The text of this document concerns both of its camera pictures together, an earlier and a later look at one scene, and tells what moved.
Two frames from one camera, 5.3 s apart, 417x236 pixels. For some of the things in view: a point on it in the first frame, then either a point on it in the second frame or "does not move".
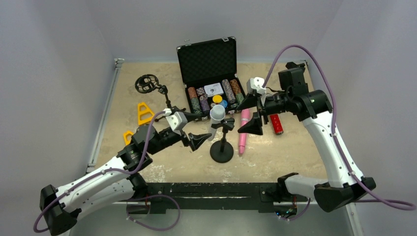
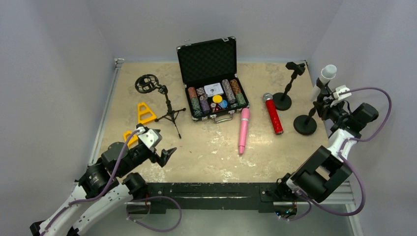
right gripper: x=258 y=107 to x=321 y=99
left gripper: x=186 y=131 to x=157 y=155
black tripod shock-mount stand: x=147 y=83 does not move
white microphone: x=217 y=113 to x=327 y=73
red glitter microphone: x=276 y=123 does not move
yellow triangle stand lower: x=125 y=135 does not move
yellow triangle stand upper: x=142 y=122 does not move
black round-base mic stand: x=222 y=151 to x=304 y=124
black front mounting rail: x=186 y=196 does not move
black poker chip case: x=208 y=71 does not move
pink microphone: x=245 y=118 does not move
